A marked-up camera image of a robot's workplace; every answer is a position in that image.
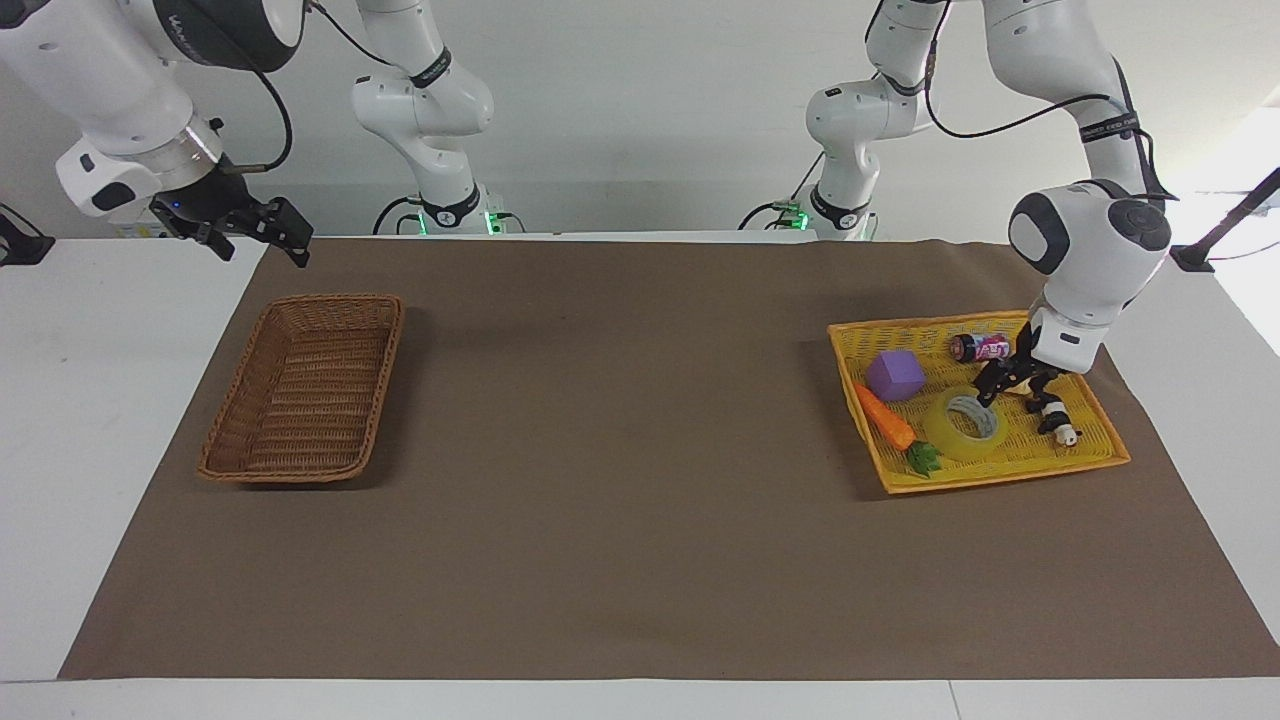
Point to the purple polyhedron block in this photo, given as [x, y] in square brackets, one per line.
[895, 376]

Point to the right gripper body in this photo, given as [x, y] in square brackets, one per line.
[205, 200]

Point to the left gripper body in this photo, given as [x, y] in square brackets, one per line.
[1024, 342]

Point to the brown wicker basket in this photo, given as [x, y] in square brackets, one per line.
[305, 385]

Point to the yellow woven basket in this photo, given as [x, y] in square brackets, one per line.
[1020, 455]

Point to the orange toy carrot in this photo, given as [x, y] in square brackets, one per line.
[885, 420]

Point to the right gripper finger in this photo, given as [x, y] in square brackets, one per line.
[287, 228]
[218, 243]

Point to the black stand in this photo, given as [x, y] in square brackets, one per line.
[1225, 220]
[22, 245]

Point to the small panda toy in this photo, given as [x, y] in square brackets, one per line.
[1058, 418]

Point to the clear yellowish tape roll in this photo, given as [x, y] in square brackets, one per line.
[945, 432]

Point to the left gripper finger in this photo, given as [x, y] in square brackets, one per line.
[996, 382]
[1040, 386]

